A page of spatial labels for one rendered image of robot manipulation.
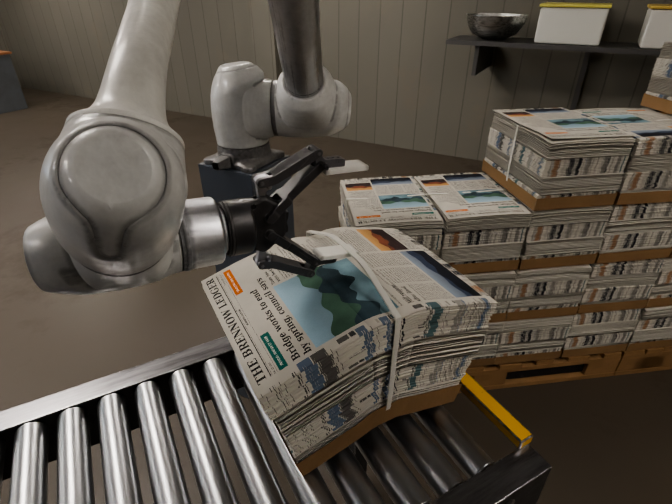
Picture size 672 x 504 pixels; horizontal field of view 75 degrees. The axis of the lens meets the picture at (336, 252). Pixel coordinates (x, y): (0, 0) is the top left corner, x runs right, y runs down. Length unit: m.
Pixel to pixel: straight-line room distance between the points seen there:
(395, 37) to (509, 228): 3.31
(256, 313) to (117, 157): 0.39
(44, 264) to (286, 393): 0.31
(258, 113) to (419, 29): 3.39
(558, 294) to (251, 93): 1.28
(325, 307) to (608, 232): 1.30
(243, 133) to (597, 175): 1.10
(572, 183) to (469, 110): 2.99
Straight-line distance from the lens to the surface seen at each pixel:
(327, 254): 0.67
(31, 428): 0.97
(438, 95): 4.54
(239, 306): 0.70
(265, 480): 0.77
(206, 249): 0.55
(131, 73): 0.47
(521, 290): 1.72
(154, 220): 0.36
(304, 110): 1.19
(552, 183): 1.54
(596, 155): 1.59
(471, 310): 0.73
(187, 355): 0.98
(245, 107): 1.27
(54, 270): 0.54
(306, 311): 0.65
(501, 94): 4.41
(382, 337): 0.63
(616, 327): 2.10
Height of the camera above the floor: 1.45
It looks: 31 degrees down
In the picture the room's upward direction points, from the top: straight up
